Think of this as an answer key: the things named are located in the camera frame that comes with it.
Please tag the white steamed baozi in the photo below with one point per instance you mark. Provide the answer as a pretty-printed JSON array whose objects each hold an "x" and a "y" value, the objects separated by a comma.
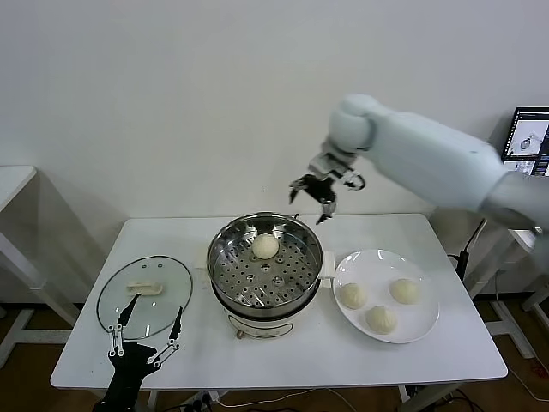
[
  {"x": 264, "y": 246},
  {"x": 404, "y": 292},
  {"x": 381, "y": 319},
  {"x": 353, "y": 295}
]

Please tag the white power strip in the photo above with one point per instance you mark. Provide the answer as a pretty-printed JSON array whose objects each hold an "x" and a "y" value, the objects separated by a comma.
[{"x": 201, "y": 400}]

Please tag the grey open laptop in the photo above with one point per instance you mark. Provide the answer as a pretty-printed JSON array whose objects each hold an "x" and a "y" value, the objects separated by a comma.
[{"x": 532, "y": 141}]

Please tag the stainless steel steamer basket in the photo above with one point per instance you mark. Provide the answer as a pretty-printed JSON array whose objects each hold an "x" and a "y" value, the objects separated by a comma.
[{"x": 264, "y": 281}]

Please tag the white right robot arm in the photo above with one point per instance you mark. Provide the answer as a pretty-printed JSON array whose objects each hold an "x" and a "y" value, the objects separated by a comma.
[{"x": 429, "y": 146}]

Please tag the white side table with laptop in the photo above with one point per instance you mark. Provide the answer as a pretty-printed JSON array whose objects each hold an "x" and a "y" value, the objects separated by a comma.
[{"x": 514, "y": 331}]

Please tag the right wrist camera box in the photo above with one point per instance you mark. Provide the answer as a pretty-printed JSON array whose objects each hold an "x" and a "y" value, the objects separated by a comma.
[{"x": 321, "y": 163}]

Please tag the empty white side table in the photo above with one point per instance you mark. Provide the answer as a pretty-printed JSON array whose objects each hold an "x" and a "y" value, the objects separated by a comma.
[{"x": 13, "y": 180}]

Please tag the white round plate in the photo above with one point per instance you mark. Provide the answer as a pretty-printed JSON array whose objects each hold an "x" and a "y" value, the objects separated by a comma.
[{"x": 377, "y": 266}]

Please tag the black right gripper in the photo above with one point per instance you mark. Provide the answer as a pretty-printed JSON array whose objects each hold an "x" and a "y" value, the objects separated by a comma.
[{"x": 321, "y": 189}]

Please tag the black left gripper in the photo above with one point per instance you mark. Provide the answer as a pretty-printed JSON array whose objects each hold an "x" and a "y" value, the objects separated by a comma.
[{"x": 128, "y": 369}]

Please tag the glass pot lid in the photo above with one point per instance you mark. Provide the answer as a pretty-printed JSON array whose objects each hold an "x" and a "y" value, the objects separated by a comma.
[{"x": 171, "y": 281}]

